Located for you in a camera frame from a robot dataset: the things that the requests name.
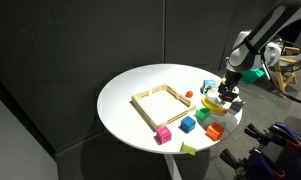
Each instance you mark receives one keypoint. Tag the clamps with coloured handles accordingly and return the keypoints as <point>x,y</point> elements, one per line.
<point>278,156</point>

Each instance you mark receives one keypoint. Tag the round white table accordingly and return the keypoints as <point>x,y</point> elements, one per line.
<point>121,119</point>

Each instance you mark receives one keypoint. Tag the yellow banana toy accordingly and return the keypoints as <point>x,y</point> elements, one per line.
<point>213,107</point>

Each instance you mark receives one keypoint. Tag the lime green cube block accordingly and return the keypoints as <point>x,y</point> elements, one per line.
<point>188,149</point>

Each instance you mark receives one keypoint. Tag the blue cube block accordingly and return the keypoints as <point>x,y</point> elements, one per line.
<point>187,124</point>

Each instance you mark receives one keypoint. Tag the blue number four soft cube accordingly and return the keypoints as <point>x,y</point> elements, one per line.
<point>209,86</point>

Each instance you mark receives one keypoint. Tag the orange cube block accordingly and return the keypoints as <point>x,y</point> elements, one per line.
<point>215,131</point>

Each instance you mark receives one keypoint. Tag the wooden tray frame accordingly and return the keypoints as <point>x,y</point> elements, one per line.
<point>161,105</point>

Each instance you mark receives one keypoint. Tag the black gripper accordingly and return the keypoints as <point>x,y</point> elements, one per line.
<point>228,90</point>

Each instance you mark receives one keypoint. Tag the small orange green ball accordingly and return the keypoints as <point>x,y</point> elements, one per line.
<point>189,94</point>

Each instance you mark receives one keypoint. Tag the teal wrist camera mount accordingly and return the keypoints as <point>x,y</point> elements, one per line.
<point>252,75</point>

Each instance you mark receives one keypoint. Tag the magenta cube block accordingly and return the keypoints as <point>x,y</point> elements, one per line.
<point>163,134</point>

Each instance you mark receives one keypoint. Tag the wooden stool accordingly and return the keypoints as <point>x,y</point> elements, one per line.
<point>285,68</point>

